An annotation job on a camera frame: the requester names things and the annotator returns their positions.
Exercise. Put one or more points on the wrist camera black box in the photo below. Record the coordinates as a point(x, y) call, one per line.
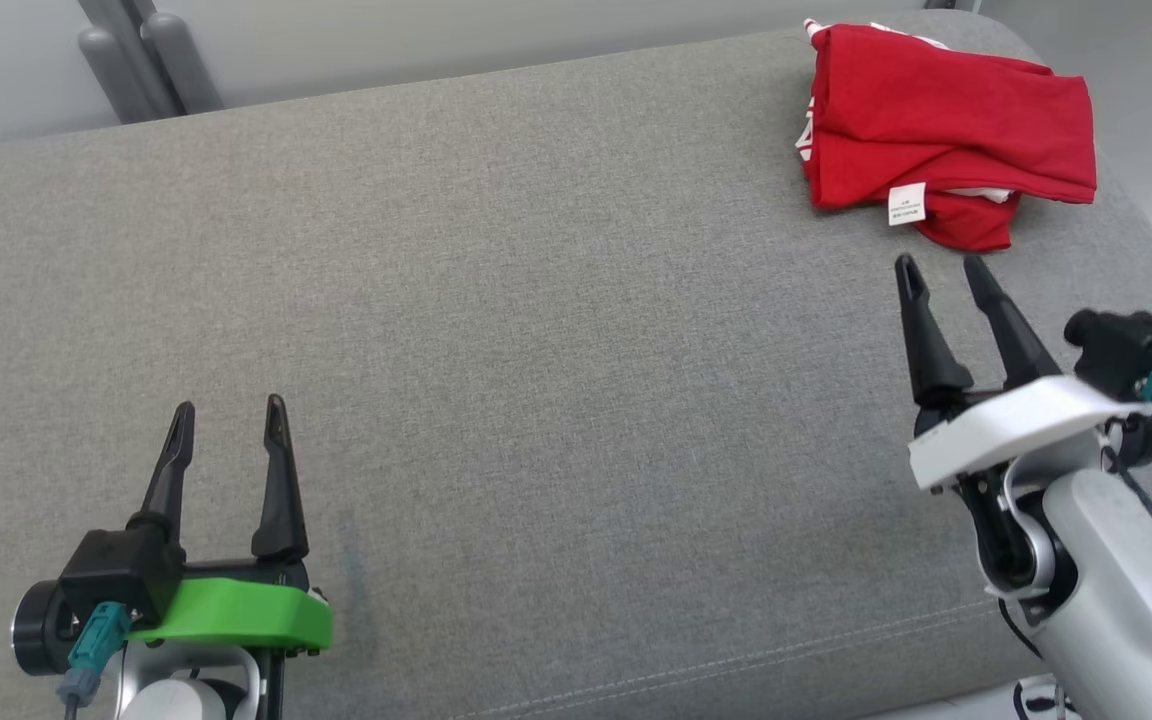
point(116, 570)
point(1131, 350)

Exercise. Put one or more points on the red jersey shirt white sleeves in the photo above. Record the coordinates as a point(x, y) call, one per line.
point(946, 110)

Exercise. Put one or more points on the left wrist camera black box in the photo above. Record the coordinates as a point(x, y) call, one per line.
point(116, 570)

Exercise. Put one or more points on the grey metal stand post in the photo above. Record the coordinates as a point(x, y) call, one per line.
point(156, 60)

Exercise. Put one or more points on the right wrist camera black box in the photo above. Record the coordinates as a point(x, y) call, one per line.
point(1131, 350)

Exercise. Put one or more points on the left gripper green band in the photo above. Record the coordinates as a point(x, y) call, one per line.
point(236, 610)

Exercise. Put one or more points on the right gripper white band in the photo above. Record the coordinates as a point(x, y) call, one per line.
point(1016, 425)

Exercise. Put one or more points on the red shorts white stripe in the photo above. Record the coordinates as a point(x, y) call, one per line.
point(971, 230)

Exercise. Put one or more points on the grey fabric sofa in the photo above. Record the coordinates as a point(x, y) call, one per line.
point(536, 350)

